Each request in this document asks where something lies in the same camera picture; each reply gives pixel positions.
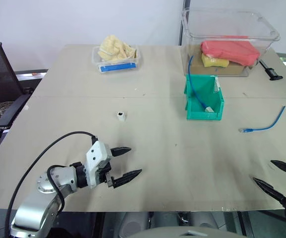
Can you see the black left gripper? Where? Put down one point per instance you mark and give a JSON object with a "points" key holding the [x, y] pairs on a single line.
{"points": [[103, 173]]}

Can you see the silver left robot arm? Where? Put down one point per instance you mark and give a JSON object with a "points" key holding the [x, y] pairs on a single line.
{"points": [[33, 203]]}

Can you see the small white connector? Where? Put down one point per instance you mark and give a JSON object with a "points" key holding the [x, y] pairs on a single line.
{"points": [[121, 116]]}

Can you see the dark rounded shape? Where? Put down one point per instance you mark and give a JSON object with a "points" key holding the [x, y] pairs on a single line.
{"points": [[204, 220], [135, 223]]}

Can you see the green plastic parts bin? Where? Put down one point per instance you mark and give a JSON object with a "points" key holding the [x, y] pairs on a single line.
{"points": [[202, 111]]}

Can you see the small clear plastic container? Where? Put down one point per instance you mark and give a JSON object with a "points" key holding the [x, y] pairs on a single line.
{"points": [[118, 67]]}

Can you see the black hand tool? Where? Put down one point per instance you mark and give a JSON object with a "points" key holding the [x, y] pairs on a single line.
{"points": [[271, 73]]}

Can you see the pale yellow crumpled cloth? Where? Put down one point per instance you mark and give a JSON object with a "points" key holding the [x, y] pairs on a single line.
{"points": [[115, 48]]}

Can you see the yellow sponge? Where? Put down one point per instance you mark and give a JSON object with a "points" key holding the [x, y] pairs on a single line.
{"points": [[214, 62]]}

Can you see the pink cloth bundle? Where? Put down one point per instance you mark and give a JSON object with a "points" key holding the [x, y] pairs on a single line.
{"points": [[232, 49]]}

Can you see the black mesh office chair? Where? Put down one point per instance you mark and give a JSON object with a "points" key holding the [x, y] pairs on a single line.
{"points": [[1, 74]]}

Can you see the large clear plastic tub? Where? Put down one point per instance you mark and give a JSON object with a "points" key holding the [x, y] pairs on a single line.
{"points": [[232, 27]]}

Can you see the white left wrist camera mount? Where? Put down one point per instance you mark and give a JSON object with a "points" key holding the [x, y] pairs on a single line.
{"points": [[95, 155]]}

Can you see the dark window frame post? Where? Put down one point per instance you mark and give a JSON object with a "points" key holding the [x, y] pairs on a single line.
{"points": [[182, 24]]}

